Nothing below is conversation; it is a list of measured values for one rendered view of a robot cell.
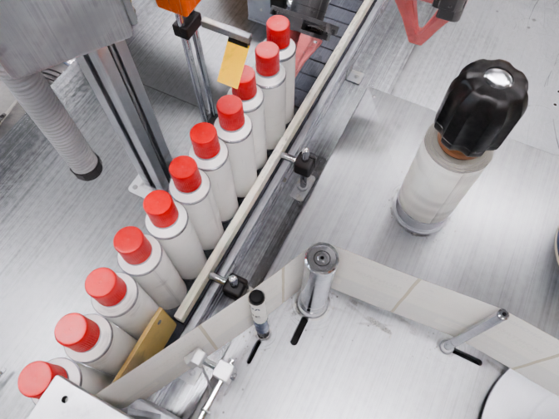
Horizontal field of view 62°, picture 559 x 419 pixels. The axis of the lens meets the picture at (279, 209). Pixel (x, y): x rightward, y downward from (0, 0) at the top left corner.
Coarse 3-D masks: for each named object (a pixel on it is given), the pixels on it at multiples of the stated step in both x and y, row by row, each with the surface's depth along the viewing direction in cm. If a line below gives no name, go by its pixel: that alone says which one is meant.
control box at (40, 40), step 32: (0, 0) 28; (32, 0) 29; (64, 0) 30; (96, 0) 31; (128, 0) 33; (0, 32) 30; (32, 32) 31; (64, 32) 32; (96, 32) 33; (128, 32) 34; (0, 64) 32; (32, 64) 33
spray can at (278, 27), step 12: (276, 24) 64; (288, 24) 64; (276, 36) 64; (288, 36) 65; (288, 48) 67; (288, 60) 67; (288, 72) 70; (288, 84) 72; (288, 96) 74; (288, 108) 77; (288, 120) 80
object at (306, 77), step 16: (336, 0) 95; (352, 0) 95; (336, 16) 93; (352, 16) 93; (320, 48) 89; (304, 64) 87; (320, 64) 87; (336, 64) 87; (304, 80) 86; (304, 96) 84; (272, 176) 77; (224, 224) 73; (208, 256) 70; (224, 256) 71; (176, 320) 67; (176, 336) 65
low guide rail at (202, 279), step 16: (368, 0) 90; (352, 32) 87; (336, 48) 84; (320, 80) 81; (304, 112) 78; (288, 128) 77; (288, 144) 77; (272, 160) 74; (256, 192) 71; (240, 208) 70; (240, 224) 70; (224, 240) 68; (208, 272) 66; (192, 288) 64; (192, 304) 65
